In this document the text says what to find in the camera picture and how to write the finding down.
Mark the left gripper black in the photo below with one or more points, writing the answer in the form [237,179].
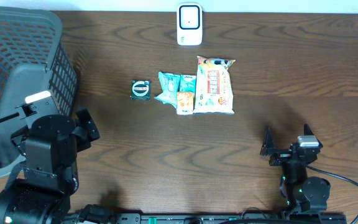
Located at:
[83,141]

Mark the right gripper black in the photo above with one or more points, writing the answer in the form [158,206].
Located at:
[268,149]

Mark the yellow snack bag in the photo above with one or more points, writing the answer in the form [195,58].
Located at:
[213,92]

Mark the orange juice carton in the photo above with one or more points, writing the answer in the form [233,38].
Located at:
[185,102]

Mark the teal tissue pack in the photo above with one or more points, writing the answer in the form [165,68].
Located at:
[188,83]

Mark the black round-label item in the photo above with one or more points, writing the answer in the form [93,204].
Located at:
[140,89]

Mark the teal snack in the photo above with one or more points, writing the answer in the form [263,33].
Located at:
[170,84]

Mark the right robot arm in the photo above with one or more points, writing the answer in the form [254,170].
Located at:
[304,194]

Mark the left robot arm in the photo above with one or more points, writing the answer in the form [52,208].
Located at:
[39,188]

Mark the white barcode scanner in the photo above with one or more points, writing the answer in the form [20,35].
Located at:
[189,24]

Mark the grey plastic mesh basket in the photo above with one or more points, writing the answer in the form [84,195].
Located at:
[32,60]

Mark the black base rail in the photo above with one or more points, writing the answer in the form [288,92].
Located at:
[135,218]

